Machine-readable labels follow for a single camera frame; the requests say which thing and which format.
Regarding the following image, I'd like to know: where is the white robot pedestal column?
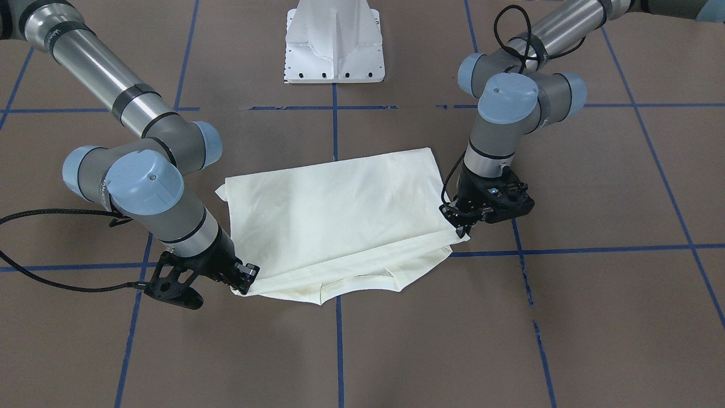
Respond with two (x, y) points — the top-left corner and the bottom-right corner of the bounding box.
(283, 1), (386, 84)

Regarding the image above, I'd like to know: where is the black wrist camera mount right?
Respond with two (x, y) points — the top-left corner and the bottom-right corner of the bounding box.
(143, 250), (204, 310)

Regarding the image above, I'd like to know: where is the white long-sleeve printed shirt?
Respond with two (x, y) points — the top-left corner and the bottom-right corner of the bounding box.
(216, 148), (469, 305)

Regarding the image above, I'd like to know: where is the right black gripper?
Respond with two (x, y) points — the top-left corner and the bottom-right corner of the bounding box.
(196, 232), (261, 295)

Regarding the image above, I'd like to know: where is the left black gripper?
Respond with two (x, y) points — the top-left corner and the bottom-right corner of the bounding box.
(440, 165), (535, 239)

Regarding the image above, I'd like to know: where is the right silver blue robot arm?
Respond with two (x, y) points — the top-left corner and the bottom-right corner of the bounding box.
(2, 1), (259, 303)

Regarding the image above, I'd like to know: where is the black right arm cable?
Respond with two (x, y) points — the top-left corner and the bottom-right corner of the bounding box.
(0, 209), (148, 293)

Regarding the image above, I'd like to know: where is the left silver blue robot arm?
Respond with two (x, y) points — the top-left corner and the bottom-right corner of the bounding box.
(440, 1), (723, 238)

